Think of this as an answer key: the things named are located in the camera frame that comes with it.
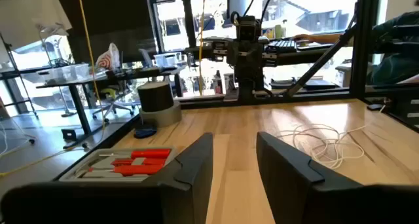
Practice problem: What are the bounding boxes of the black office desk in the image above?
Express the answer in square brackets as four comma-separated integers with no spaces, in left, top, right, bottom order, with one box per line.
[35,66,186,149]

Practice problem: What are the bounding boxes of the black keyboard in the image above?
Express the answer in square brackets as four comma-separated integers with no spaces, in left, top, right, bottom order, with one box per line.
[265,39,298,54]

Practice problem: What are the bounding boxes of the green spray bottle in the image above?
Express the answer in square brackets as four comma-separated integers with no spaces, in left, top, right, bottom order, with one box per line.
[274,19,288,40]

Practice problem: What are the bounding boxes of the white cord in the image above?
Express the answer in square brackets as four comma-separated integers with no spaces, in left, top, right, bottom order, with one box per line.
[274,105,388,170]

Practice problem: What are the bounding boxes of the clear plastic storage bin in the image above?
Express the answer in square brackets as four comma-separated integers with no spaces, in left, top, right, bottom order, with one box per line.
[37,63,91,84]

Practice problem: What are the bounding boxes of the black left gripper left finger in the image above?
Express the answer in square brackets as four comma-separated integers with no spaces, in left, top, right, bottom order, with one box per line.
[0,132,214,224]

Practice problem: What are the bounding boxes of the red-handled screwdriver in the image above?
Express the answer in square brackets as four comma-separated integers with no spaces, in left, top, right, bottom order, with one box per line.
[98,148,172,160]
[111,157,166,167]

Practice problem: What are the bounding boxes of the grey tool case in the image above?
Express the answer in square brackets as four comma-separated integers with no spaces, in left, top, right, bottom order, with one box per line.
[58,147,178,185]

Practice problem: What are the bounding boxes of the office chair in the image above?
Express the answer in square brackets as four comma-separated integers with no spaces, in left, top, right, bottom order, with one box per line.
[92,86,136,122]

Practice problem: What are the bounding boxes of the grey tape roll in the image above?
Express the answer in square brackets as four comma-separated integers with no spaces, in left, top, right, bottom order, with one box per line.
[139,100,183,128]

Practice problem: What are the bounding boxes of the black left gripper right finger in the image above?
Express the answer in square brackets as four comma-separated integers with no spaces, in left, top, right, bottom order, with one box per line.
[255,131,419,224]

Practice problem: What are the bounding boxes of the white plastic bag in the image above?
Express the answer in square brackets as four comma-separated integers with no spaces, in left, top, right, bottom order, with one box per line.
[95,42,121,71]

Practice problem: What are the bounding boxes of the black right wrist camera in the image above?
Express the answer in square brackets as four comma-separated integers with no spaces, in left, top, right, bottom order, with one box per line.
[234,15,262,41]

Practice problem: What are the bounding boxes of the person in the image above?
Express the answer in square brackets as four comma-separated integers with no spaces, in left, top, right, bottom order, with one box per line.
[366,0,419,86]

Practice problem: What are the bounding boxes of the yellow hanging cable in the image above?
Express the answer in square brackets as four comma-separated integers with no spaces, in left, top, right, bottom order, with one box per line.
[197,0,207,96]
[0,0,107,178]

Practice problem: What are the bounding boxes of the person's forearm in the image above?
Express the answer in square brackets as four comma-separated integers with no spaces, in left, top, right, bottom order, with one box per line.
[307,33,345,45]

